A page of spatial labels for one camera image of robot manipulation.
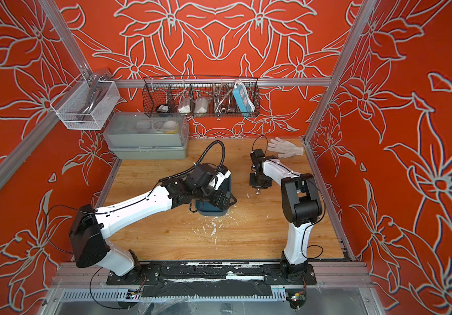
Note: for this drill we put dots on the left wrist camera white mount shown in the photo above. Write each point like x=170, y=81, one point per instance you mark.
x=221, y=176

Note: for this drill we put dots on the light blue box in basket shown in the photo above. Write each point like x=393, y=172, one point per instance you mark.
x=244, y=103

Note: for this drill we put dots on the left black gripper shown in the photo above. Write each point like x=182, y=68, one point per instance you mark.
x=218, y=203

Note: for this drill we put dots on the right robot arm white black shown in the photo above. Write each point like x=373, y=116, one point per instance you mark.
x=301, y=206

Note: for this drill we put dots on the teal plastic storage box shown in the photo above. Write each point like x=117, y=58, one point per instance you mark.
x=206, y=209

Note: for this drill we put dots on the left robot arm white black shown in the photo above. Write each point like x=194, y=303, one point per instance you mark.
x=92, y=228

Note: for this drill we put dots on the grey lidded storage container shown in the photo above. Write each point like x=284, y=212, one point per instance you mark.
x=131, y=136

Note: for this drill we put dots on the clear plastic wall bin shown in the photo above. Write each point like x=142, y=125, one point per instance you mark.
x=87, y=105

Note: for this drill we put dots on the black wire wall basket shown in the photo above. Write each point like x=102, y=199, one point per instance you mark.
x=196, y=96

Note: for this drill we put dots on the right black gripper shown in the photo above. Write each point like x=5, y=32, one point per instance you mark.
x=253, y=184

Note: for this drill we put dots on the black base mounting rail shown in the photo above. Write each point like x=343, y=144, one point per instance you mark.
x=217, y=279

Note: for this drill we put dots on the white work glove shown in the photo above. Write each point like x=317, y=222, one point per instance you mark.
x=284, y=148

